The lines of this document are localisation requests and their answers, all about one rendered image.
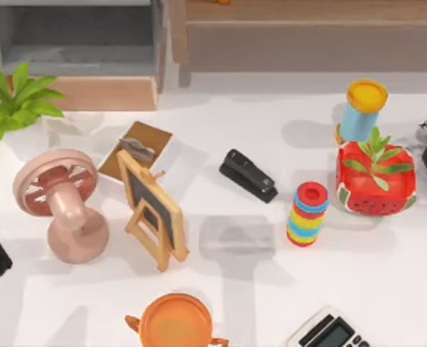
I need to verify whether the black stapler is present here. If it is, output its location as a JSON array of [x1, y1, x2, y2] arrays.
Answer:
[[218, 148, 279, 205]]

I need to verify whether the wooden framed blackboard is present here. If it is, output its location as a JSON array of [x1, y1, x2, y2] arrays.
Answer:
[[116, 149, 190, 273]]

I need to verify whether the brown clipboard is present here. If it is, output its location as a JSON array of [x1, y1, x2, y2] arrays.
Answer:
[[97, 121, 173, 185]]

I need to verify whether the stack of coloured rings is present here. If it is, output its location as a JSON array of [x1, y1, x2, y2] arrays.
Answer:
[[286, 181, 329, 248]]

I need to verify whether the pale wooden drawer front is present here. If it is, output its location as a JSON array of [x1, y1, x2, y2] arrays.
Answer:
[[35, 74, 159, 111]]

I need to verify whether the orange trophy cup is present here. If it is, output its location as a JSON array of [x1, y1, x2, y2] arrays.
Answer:
[[124, 292, 230, 347]]

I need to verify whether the pink desk fan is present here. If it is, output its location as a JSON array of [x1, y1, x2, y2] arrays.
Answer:
[[12, 149, 110, 265]]

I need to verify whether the blue cup with yellow lid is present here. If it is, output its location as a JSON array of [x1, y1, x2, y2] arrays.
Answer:
[[335, 79, 389, 145]]

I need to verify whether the red watermelon plant pot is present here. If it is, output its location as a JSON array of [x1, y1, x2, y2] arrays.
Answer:
[[335, 126, 417, 217]]

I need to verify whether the wooden open shelf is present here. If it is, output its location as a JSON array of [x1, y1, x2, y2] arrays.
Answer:
[[170, 0, 427, 88]]

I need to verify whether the white calculator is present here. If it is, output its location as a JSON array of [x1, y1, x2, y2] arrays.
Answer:
[[286, 305, 382, 347]]

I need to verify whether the green leafy plant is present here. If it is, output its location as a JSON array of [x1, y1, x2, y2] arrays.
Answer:
[[0, 61, 66, 147]]

